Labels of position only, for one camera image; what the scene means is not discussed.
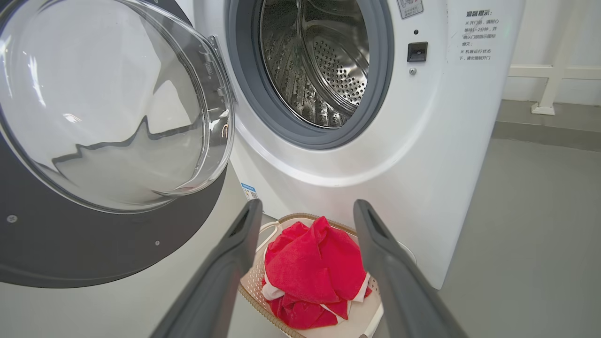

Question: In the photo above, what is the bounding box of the white metal floor railing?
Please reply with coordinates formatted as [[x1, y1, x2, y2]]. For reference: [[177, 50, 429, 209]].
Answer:
[[509, 63, 601, 116]]

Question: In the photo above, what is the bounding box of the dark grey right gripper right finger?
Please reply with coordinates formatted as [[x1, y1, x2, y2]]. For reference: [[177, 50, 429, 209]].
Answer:
[[353, 199, 468, 338]]

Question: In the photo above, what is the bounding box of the round glass washing machine door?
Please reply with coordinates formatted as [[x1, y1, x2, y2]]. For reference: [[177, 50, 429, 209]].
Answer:
[[0, 0, 236, 288]]

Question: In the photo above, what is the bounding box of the red and white garment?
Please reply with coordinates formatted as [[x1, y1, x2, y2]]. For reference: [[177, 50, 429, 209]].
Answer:
[[261, 216, 374, 330]]

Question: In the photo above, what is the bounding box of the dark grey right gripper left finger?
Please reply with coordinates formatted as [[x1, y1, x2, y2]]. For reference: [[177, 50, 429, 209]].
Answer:
[[150, 199, 263, 338]]

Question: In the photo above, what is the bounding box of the cream perforated laundry basket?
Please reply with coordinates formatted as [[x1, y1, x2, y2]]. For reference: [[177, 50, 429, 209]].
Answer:
[[237, 213, 416, 338]]

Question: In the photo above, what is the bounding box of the white front-load washing machine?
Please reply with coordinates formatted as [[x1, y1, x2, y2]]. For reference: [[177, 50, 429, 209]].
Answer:
[[0, 0, 526, 338]]

